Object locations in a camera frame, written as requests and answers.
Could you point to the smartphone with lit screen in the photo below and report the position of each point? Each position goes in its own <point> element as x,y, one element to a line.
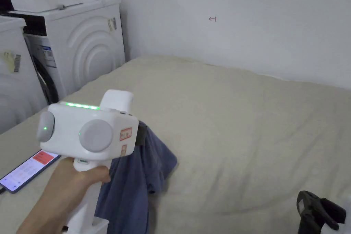
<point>27,171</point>

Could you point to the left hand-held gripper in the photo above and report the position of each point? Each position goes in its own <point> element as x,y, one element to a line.
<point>96,124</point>

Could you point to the bed with beige sheet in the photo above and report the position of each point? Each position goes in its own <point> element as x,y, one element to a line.
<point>233,121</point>

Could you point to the dark blue shirt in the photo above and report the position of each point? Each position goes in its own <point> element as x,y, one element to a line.
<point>131,184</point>

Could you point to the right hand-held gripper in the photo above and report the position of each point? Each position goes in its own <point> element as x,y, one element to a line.
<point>346,225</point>

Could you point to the white washing machine with box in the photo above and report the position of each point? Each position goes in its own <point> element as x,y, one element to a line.
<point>90,53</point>

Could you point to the person's left hand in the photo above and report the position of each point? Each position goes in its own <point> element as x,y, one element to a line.
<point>71,179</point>

